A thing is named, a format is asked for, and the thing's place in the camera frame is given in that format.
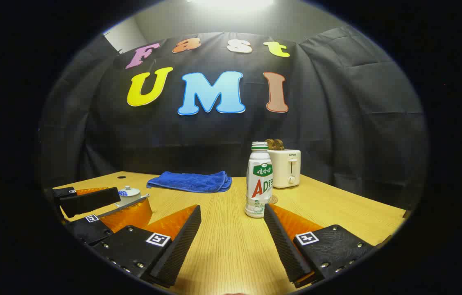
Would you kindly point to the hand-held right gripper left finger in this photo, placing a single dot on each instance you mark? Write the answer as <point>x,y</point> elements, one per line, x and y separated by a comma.
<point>177,250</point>

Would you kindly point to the cream toaster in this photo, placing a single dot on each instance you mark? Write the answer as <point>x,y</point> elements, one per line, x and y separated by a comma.
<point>286,168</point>

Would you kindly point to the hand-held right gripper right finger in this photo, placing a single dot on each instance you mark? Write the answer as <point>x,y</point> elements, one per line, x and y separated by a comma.
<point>284,246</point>

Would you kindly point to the round brown coaster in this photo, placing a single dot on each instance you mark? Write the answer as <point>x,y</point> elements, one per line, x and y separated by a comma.
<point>274,199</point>

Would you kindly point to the white green-label water bottle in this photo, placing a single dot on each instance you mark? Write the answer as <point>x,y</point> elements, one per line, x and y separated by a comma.
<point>259,180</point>

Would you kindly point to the black backdrop cloth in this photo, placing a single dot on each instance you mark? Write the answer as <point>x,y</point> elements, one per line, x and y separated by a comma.
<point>337,123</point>

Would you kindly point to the blue towel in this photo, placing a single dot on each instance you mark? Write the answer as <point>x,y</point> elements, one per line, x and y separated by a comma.
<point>192,181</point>

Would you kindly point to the ceiling light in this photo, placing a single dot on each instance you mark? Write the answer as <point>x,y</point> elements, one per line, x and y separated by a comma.
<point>231,3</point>

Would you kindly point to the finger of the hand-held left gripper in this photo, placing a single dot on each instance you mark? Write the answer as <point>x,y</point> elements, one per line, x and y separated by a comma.
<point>91,200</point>
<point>91,229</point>

